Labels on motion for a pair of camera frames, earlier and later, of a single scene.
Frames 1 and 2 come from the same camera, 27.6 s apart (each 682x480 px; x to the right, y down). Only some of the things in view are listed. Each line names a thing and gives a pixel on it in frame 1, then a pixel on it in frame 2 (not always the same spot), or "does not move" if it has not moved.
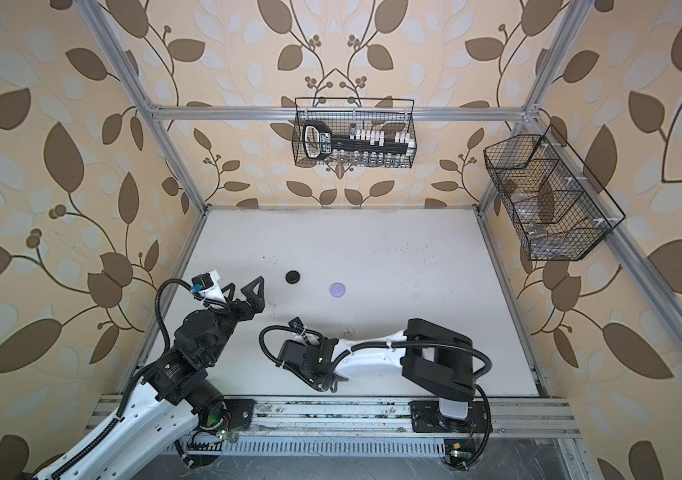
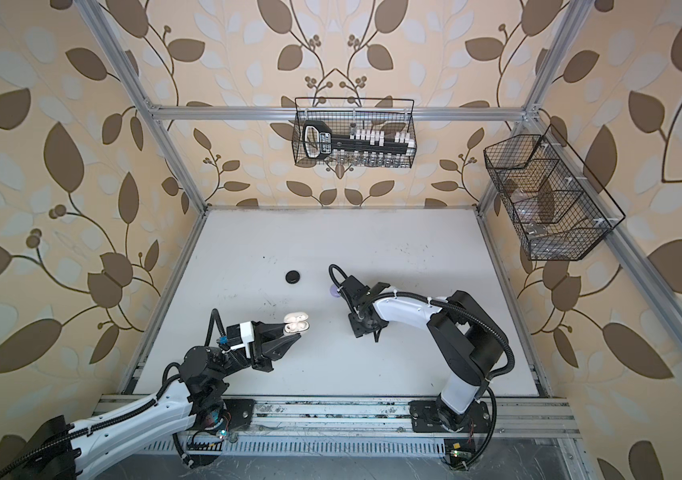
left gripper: [256, 304] -> [263, 354]
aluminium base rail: [328, 415] does not move
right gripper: [322, 343] -> [357, 329]
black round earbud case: [292, 276] does not move
